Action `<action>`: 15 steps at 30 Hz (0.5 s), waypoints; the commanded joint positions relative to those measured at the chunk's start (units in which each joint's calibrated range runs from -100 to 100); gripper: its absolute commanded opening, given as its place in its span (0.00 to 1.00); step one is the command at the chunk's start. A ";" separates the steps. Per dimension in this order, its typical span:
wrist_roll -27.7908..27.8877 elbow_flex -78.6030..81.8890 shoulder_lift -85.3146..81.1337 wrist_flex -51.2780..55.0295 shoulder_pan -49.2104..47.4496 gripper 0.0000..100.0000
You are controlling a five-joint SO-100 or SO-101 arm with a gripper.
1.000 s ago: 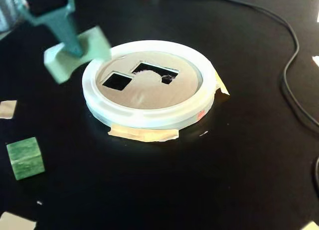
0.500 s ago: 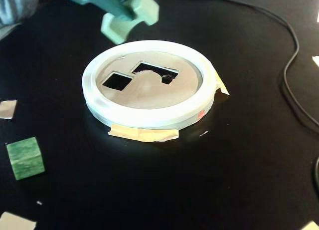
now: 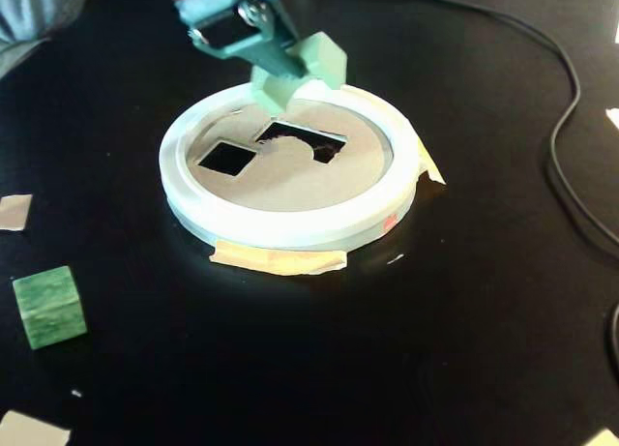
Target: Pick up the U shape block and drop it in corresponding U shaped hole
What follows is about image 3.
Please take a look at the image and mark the large white paper sheet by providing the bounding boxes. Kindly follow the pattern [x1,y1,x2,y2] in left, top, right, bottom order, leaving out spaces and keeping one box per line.
[0,409,73,446]

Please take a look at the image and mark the dark green wooden cube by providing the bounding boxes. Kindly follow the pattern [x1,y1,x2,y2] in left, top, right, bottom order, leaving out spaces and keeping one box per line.
[12,265,89,351]

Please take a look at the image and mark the white round shape sorter container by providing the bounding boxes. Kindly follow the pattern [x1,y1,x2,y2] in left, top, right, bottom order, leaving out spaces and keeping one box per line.
[158,80,420,253]

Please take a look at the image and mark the wide beige masking tape strip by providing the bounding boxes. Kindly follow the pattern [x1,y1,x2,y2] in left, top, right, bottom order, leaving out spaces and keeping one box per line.
[208,240,349,277]

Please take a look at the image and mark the grey cloth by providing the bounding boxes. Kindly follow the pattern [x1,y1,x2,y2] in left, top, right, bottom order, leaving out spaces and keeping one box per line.
[0,0,92,79]

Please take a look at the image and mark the long black table cable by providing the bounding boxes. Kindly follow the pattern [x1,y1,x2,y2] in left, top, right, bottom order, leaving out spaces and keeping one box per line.
[282,0,619,248]

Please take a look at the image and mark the black looped cable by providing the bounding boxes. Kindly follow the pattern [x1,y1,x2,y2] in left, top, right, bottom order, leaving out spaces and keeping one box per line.
[604,303,619,394]

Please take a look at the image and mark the mint green U shape block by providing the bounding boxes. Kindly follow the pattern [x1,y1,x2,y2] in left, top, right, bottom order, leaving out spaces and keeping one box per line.
[251,31,349,116]

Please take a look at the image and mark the pale yellow paper corner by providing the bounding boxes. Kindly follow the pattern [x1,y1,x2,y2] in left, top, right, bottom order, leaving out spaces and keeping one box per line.
[575,429,619,446]

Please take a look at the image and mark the teal gripper black servo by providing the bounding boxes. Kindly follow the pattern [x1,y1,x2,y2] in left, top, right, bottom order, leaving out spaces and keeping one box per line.
[169,0,310,82]

